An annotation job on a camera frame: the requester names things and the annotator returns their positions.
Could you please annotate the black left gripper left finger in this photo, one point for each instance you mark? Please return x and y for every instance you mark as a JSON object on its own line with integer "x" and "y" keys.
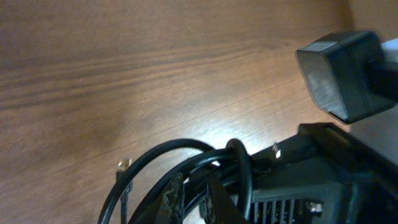
{"x": 164, "y": 203}

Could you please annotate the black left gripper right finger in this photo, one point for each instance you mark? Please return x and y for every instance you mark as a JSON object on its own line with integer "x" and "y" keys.
{"x": 220, "y": 208}

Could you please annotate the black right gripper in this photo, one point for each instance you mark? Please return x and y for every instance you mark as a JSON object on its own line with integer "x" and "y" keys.
{"x": 323, "y": 175}

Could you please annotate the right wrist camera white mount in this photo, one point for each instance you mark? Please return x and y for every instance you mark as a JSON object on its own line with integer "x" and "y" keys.
{"x": 348, "y": 75}

